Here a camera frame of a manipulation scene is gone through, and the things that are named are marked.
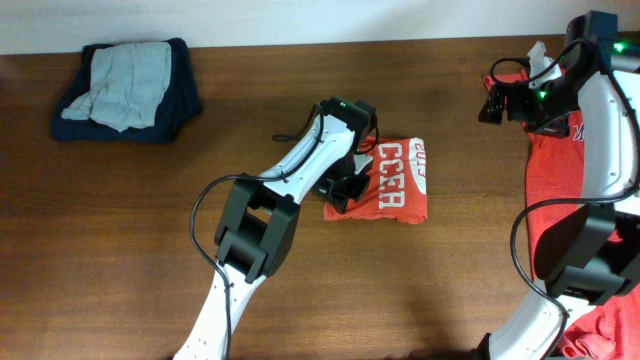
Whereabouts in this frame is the orange Fram t-shirt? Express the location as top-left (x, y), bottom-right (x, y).
top-left (323, 137), bottom-right (428, 225)

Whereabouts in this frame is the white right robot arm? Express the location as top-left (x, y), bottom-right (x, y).
top-left (473, 10), bottom-right (639, 359)

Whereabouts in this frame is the dark navy folded garment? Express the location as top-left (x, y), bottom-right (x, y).
top-left (50, 38), bottom-right (202, 144)

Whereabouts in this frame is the light grey folded shirt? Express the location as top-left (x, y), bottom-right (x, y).
top-left (61, 42), bottom-right (172, 132)

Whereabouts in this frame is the red soccer t-shirt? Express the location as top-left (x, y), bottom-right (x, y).
top-left (489, 75), bottom-right (639, 359)

